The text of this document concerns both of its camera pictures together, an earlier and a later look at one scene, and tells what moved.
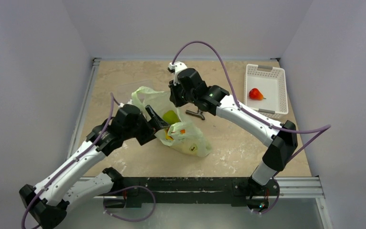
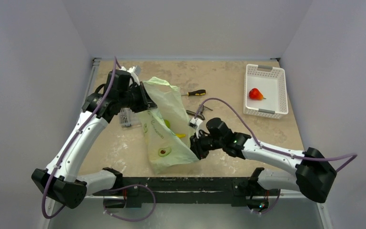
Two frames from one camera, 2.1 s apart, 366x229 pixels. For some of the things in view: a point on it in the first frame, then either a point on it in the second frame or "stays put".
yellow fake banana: x=167 y=137 → x=180 y=135
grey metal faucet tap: x=199 y=113 stays put
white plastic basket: x=265 y=91 stays put
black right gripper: x=175 y=96 → x=196 y=144
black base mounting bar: x=191 y=191 stays put
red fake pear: x=255 y=94 stays put
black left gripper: x=157 y=123 → x=146 y=102
